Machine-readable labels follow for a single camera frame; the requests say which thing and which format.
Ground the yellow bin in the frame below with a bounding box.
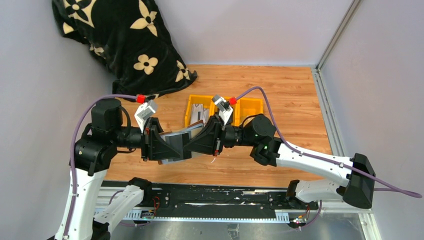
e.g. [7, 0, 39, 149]
[184, 94, 215, 127]
[234, 97, 264, 126]
[211, 95, 241, 127]

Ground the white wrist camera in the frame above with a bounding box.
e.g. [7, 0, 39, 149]
[134, 100, 158, 134]
[211, 94, 235, 126]

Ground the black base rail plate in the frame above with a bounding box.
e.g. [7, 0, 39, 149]
[138, 183, 319, 220]

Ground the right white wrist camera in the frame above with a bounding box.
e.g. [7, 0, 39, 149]
[211, 94, 235, 126]

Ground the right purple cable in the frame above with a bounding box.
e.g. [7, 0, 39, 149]
[229, 86, 423, 200]

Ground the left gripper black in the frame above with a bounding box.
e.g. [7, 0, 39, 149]
[112, 116, 182, 160]

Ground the brown leather card holder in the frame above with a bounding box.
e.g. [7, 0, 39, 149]
[158, 120, 205, 165]

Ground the silver cards pile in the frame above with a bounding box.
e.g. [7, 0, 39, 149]
[190, 103, 209, 125]

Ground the purple cable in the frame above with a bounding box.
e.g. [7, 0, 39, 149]
[61, 94, 147, 240]
[229, 86, 423, 200]

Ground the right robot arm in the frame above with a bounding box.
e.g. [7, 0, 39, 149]
[183, 114, 376, 209]

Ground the black floral blanket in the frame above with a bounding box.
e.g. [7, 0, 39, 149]
[51, 0, 198, 99]

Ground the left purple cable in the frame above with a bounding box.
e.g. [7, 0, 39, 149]
[61, 94, 147, 240]

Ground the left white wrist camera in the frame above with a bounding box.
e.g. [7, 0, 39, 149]
[134, 100, 158, 134]

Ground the yellow bin right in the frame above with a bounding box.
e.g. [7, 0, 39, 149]
[234, 97, 264, 126]

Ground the aluminium frame post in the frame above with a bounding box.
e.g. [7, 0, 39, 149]
[315, 0, 363, 72]

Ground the yellow bin middle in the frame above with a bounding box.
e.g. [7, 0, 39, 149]
[211, 95, 241, 127]

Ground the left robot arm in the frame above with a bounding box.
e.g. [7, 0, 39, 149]
[53, 94, 180, 240]

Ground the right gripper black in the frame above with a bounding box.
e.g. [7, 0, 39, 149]
[183, 114, 257, 157]

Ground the yellow bin left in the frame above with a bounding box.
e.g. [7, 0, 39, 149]
[184, 94, 215, 127]

